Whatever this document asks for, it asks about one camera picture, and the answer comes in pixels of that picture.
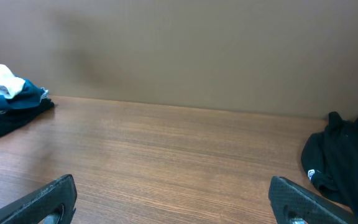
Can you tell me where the black folded garment left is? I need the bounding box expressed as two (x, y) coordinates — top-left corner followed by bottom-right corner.
(0, 99), (55, 137)

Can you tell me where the black t-shirt with logo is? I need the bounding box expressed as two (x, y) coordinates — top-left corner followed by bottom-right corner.
(301, 111), (358, 217)

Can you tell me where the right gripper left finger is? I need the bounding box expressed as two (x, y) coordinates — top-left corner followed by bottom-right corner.
(0, 174), (77, 224)

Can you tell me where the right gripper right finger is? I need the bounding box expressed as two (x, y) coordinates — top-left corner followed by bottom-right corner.
(268, 176), (358, 224)

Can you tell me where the white t-shirt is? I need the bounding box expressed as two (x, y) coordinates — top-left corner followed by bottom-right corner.
(0, 64), (25, 99)

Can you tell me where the blue polo shirt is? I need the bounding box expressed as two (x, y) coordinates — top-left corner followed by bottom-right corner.
(0, 79), (48, 110)

